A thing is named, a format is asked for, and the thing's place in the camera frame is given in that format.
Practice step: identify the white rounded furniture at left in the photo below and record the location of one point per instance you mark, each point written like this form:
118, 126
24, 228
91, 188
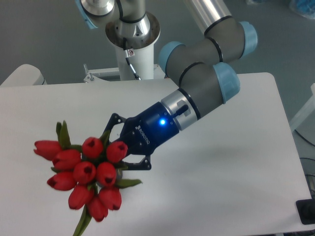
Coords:
24, 75

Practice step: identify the dark grey ribbed vase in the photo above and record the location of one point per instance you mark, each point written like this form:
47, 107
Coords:
119, 175

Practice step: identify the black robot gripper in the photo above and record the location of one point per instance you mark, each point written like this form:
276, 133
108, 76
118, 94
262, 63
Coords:
143, 133

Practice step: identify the black device at table edge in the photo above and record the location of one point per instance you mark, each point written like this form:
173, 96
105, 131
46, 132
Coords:
306, 211

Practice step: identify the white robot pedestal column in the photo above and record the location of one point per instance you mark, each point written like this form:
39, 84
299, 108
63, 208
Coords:
134, 46

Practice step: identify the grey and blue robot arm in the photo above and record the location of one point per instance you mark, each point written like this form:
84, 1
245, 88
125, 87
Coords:
202, 72

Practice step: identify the white metal base frame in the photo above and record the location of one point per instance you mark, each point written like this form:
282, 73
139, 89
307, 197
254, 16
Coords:
112, 74

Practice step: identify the blue plastic bag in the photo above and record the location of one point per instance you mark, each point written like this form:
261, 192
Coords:
305, 8

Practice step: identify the red tulip bouquet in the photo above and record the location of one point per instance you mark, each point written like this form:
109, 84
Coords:
78, 167

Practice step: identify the white furniture at right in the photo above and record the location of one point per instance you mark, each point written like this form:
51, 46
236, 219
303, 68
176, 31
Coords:
304, 112

